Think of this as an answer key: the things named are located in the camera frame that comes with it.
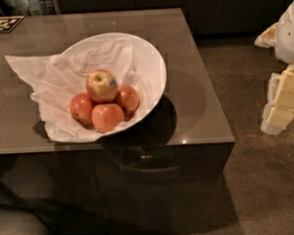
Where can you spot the red front apple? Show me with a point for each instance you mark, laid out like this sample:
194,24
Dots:
105,117

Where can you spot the black white marker tag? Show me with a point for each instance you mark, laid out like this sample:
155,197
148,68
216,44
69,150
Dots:
8,24

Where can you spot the red right apple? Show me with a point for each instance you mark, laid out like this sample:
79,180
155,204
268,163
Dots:
127,98

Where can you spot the yellow-red top apple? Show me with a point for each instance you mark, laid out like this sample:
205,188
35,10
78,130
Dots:
101,86

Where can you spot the dark glass table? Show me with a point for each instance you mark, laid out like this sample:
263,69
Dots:
163,176

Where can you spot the red left apple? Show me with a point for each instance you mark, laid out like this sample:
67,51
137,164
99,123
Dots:
81,108

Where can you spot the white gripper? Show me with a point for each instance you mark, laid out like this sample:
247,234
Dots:
290,36

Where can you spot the red apple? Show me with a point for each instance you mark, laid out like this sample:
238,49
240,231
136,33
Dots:
105,117
81,108
127,98

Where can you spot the white bowl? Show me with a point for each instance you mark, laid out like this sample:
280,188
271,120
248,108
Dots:
151,70

